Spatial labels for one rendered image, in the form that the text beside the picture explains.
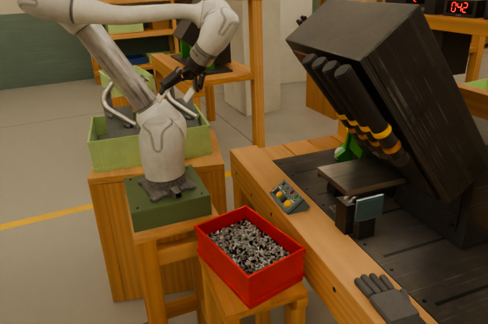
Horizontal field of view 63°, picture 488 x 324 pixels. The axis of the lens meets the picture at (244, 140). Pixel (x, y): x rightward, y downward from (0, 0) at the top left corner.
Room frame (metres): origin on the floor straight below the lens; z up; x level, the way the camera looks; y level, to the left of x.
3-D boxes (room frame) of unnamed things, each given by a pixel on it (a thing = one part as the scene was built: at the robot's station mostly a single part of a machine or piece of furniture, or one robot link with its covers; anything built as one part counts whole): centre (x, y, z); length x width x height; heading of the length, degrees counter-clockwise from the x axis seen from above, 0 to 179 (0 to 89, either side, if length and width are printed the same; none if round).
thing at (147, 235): (1.38, 0.31, 0.83); 0.32 x 0.32 x 0.04; 20
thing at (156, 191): (1.36, 0.30, 0.96); 0.22 x 0.18 x 0.06; 29
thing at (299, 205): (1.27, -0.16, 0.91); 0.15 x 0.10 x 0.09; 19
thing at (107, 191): (2.06, 0.48, 0.39); 0.68 x 0.52 x 0.79; 99
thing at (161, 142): (1.39, 0.31, 1.10); 0.18 x 0.16 x 0.22; 3
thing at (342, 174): (1.08, -0.43, 1.11); 0.39 x 0.16 x 0.03; 109
